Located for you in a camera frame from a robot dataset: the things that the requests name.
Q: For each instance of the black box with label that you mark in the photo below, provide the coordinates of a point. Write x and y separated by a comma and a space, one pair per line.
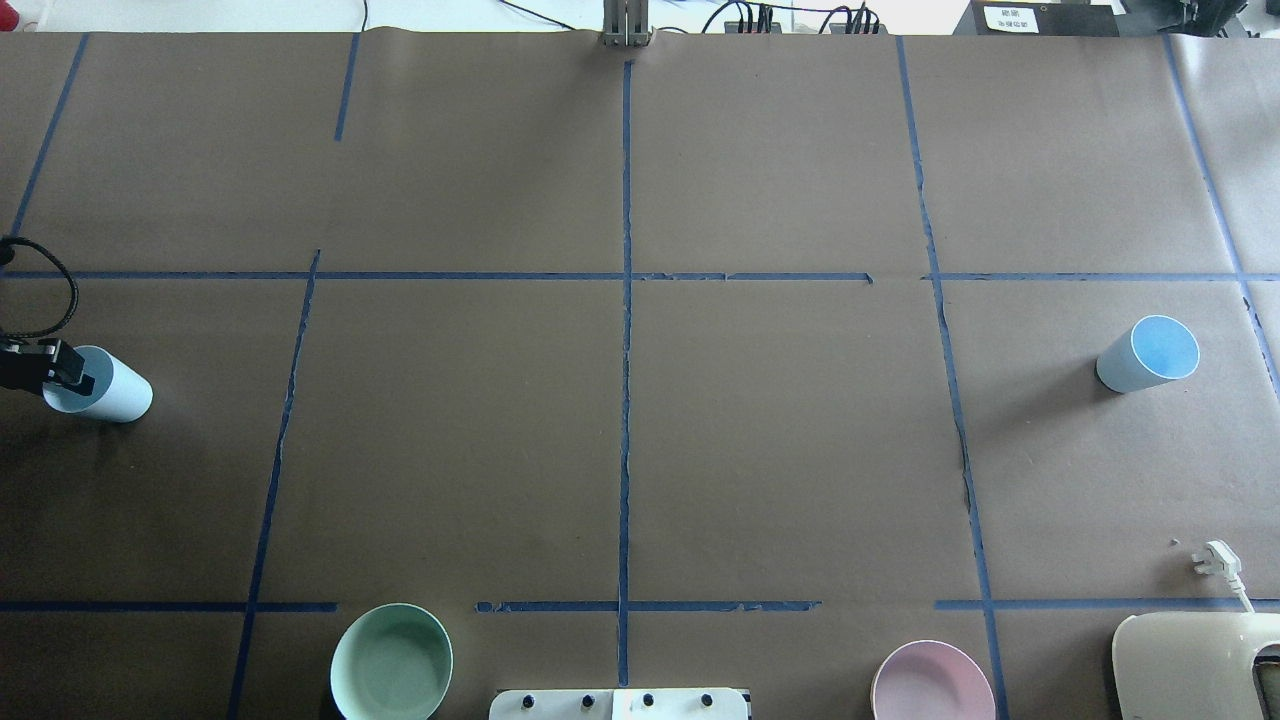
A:
1038, 18

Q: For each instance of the white pedestal column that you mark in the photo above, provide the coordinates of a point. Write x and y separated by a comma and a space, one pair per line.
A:
622, 703

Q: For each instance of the green bowl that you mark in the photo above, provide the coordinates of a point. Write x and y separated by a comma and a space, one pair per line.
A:
394, 662

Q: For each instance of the aluminium frame post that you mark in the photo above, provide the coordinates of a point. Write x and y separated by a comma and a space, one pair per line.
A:
626, 23

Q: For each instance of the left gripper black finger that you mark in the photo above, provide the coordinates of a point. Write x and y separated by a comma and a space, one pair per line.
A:
70, 372

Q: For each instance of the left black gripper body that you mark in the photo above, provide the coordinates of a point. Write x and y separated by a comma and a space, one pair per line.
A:
50, 364

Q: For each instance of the light blue cup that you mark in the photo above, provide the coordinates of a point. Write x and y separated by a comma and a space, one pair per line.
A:
118, 394
1157, 350

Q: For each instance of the pink bowl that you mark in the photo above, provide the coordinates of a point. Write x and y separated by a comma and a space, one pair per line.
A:
931, 680

